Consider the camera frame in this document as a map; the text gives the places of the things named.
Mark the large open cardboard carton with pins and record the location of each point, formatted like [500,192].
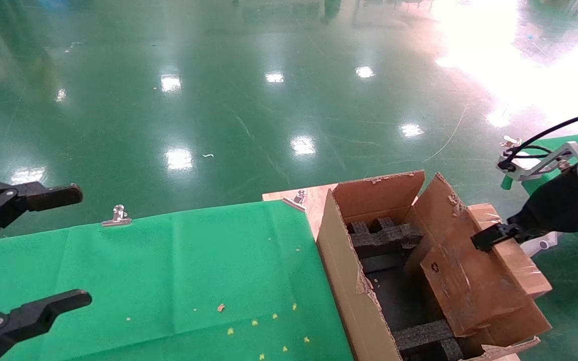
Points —
[349,301]

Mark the small taped cardboard box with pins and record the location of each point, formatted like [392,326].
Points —
[469,291]

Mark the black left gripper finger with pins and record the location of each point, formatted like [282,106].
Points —
[28,316]
[43,197]

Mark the metal binder clip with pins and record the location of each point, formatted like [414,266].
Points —
[300,196]
[510,143]
[117,216]

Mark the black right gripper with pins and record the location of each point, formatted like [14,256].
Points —
[555,208]

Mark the green table cloth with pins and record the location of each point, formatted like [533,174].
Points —
[168,276]

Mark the green cloth covered table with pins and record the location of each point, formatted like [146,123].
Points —
[557,140]

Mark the white metal bar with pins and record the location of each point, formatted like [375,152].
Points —
[540,245]

